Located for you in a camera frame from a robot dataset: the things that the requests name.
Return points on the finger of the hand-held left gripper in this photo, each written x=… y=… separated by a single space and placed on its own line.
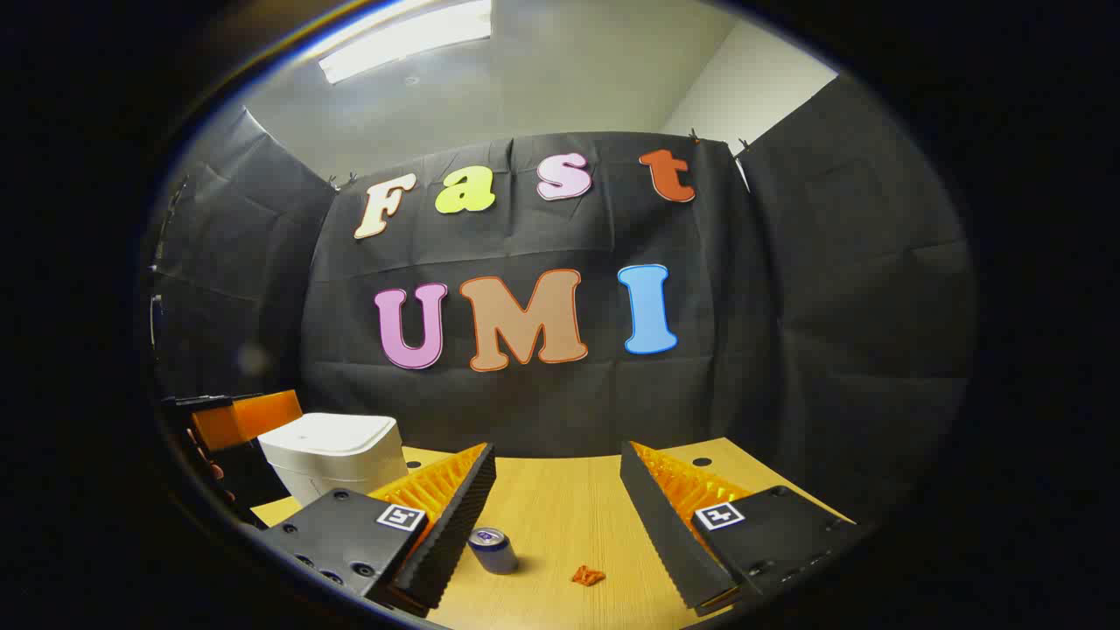
x=241 y=472
x=254 y=416

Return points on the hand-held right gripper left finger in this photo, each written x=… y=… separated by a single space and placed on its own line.
x=459 y=516

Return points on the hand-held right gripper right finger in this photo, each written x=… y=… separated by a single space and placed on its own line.
x=665 y=534

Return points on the orange paper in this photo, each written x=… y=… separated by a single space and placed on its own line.
x=588 y=576

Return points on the black backdrop cloth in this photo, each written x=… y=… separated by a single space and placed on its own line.
x=542 y=411

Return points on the blue pop can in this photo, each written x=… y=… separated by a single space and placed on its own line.
x=494 y=553

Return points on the white desktop garbage bin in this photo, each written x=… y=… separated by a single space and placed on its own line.
x=332 y=437

